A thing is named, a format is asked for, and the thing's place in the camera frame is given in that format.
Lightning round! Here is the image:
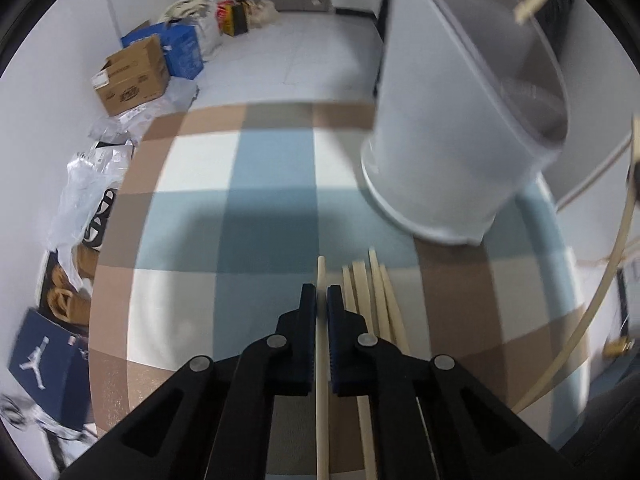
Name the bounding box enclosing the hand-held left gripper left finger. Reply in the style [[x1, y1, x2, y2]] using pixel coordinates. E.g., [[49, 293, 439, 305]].
[[62, 282, 318, 480]]

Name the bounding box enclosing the dark blue shoebox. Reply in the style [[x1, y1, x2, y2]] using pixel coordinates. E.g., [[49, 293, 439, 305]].
[[7, 307, 93, 433]]

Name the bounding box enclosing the grey plastic mailer bag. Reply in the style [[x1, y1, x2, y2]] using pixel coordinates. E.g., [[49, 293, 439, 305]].
[[90, 80, 201, 143]]

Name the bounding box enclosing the red box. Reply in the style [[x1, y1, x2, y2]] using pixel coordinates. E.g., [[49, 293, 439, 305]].
[[216, 0, 236, 36]]

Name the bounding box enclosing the brown sandal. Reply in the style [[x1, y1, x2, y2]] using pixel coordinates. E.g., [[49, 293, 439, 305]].
[[47, 285, 91, 326], [49, 264, 76, 291]]

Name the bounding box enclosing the blue cardboard box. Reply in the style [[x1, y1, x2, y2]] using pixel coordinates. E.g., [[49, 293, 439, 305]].
[[121, 20, 206, 80]]

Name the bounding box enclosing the black yellow paper bag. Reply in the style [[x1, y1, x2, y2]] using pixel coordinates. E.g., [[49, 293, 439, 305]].
[[223, 0, 250, 37]]

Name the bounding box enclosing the white cabinet gold trim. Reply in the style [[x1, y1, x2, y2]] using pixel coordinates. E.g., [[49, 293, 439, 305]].
[[550, 60, 640, 411]]

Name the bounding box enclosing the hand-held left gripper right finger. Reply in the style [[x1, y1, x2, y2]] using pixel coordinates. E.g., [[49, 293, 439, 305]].
[[326, 284, 571, 480]]

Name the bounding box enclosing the checkered tablecloth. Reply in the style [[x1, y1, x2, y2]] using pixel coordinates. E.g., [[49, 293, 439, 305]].
[[89, 102, 588, 480]]

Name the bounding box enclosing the white printed packet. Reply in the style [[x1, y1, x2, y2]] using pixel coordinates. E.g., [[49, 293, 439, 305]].
[[0, 392, 96, 461]]

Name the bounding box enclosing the beige plastic bag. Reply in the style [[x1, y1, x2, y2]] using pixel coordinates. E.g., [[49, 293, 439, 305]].
[[247, 0, 278, 28]]

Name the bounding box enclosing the cream cloth bag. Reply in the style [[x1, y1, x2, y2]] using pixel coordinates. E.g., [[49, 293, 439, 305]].
[[159, 0, 217, 23]]

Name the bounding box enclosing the pile of wooden chopsticks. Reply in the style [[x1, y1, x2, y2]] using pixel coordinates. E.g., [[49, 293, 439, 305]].
[[341, 247, 412, 480]]

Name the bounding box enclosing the black door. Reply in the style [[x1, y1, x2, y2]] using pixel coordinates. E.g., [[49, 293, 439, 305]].
[[372, 0, 396, 98]]

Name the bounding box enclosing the clear plastic bag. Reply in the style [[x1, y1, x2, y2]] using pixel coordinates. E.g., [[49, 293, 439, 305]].
[[50, 142, 136, 261]]

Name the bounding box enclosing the brown cardboard box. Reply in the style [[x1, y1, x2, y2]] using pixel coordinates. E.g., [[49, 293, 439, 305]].
[[91, 35, 171, 117]]

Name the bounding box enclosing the brown shoe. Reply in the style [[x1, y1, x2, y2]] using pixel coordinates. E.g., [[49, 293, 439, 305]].
[[75, 245, 98, 281]]

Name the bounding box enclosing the white black sneaker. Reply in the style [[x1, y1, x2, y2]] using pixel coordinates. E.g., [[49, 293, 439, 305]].
[[82, 187, 118, 251]]

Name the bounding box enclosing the white utensil holder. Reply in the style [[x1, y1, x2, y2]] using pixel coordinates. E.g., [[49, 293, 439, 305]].
[[360, 0, 571, 246]]

